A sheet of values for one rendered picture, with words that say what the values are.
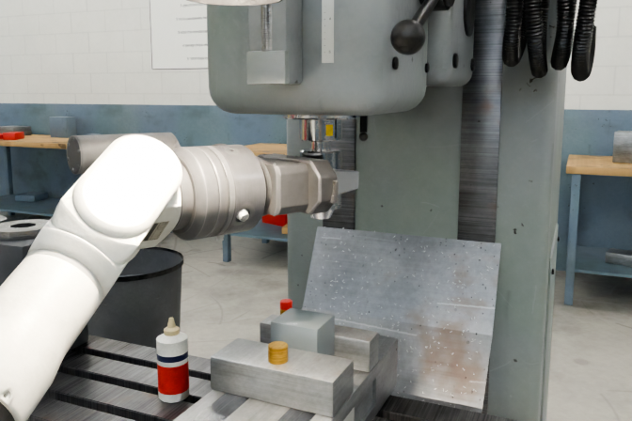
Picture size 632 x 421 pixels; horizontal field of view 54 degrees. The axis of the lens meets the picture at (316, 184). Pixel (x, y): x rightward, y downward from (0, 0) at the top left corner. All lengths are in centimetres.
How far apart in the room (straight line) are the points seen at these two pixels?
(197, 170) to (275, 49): 13
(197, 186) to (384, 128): 55
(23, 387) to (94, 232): 11
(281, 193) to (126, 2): 579
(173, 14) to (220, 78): 537
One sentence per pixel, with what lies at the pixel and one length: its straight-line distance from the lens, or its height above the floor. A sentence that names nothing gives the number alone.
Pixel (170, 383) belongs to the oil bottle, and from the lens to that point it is 86.
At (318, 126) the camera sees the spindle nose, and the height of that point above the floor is 130.
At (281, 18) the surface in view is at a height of 140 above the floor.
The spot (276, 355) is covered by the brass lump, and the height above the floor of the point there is 105.
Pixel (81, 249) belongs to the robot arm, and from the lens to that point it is 48.
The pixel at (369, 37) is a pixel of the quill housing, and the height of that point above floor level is 138.
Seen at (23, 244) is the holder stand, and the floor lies 112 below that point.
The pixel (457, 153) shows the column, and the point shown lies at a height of 123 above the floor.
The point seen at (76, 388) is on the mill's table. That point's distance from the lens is 94.
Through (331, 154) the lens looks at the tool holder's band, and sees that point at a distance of 67.
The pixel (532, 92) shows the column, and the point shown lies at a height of 133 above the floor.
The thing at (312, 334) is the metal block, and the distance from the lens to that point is 72.
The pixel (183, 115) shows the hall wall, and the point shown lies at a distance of 591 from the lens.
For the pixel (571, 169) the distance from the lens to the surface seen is 404.
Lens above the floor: 133
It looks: 9 degrees down
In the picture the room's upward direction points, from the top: straight up
